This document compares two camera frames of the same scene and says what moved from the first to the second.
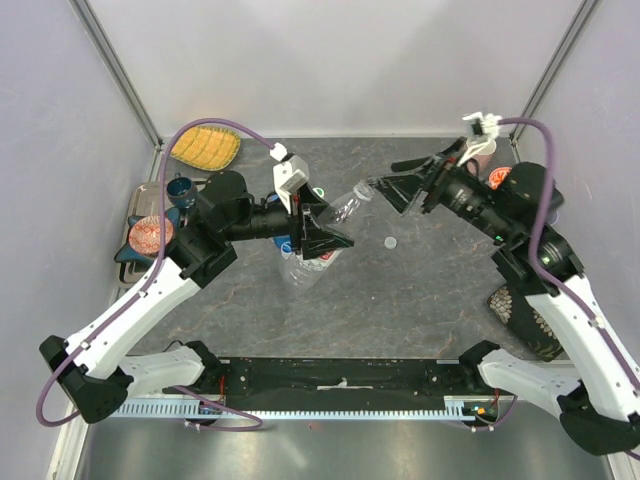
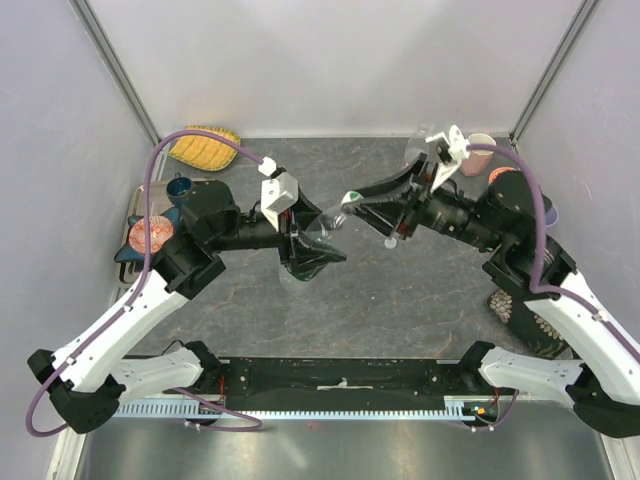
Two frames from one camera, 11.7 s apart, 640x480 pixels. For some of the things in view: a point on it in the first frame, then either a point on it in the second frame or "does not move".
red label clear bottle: [342, 214] to [417, 144]
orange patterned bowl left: [145, 234] does not move
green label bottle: [319, 191] to [315, 248]
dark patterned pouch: [525, 322] does not move
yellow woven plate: [207, 148] does not move
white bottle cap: [390, 242] does not move
